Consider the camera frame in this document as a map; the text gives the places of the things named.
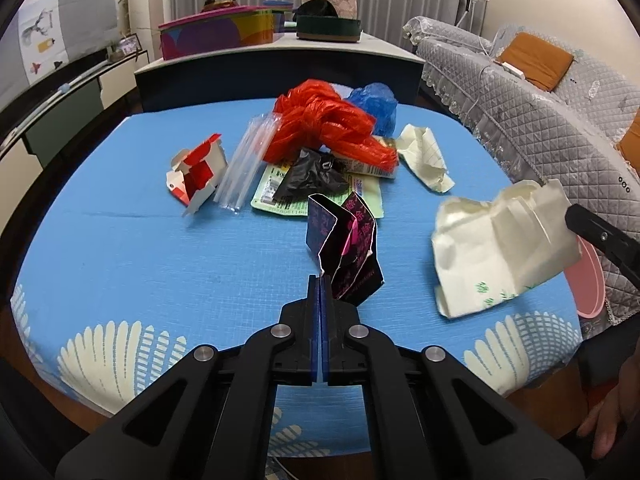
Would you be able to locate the black hat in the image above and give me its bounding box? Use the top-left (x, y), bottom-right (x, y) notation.
top-left (294, 0), bottom-right (338, 18)

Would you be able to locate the cream paper bag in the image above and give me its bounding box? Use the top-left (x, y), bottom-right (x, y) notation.
top-left (432, 179), bottom-right (580, 318)

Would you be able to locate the grey covered television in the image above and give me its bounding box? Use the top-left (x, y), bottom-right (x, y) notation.
top-left (1, 0), bottom-right (120, 107)

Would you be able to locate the red white torn carton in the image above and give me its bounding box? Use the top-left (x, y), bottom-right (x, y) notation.
top-left (166, 133), bottom-right (228, 216)

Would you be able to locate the clear plastic bag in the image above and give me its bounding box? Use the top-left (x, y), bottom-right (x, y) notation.
top-left (214, 113), bottom-right (281, 211)

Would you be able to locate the lined paper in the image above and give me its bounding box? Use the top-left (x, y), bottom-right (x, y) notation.
top-left (396, 124), bottom-right (454, 194)

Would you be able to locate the blue plastic bag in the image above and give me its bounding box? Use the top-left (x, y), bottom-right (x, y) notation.
top-left (347, 82), bottom-right (398, 138)

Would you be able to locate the colourful storage box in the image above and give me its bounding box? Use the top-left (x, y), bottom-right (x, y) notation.
top-left (160, 6), bottom-right (283, 61)

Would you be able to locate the person right hand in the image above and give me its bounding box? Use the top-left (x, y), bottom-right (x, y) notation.
top-left (577, 356), bottom-right (639, 460)

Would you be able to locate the orange cushion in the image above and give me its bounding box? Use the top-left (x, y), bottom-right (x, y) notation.
top-left (616, 110), bottom-right (640, 172)
top-left (498, 32), bottom-right (574, 92)

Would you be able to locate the dark green round bowl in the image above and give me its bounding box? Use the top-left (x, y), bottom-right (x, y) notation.
top-left (296, 15), bottom-right (361, 44)

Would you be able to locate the white top coffee table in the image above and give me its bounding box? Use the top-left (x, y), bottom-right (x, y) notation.
top-left (134, 32), bottom-right (424, 112)

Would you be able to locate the red plastic bag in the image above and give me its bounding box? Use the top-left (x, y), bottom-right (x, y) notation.
top-left (264, 79), bottom-right (398, 171)

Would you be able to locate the blue patterned tablecloth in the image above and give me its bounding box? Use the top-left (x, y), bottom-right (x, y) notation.
top-left (8, 96), bottom-right (586, 461)

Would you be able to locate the tv cabinet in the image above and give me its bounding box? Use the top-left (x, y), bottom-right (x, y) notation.
top-left (1, 51), bottom-right (150, 226)

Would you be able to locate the green snack wrapper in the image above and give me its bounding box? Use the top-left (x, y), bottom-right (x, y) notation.
top-left (250, 165), bottom-right (384, 219)

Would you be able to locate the pink trash bin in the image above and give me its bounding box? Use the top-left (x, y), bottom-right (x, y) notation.
top-left (564, 238), bottom-right (605, 320)

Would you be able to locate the dark pink-printed carton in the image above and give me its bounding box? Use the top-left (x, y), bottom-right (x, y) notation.
top-left (306, 192), bottom-right (384, 307)

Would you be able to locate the grey quilted sofa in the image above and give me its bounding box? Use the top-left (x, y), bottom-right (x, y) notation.
top-left (402, 15), bottom-right (640, 340)

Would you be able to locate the black plastic bag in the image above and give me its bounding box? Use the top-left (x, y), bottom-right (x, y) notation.
top-left (273, 148), bottom-right (348, 202)

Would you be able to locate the white charging cable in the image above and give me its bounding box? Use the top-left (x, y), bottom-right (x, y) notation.
top-left (456, 0), bottom-right (494, 126)

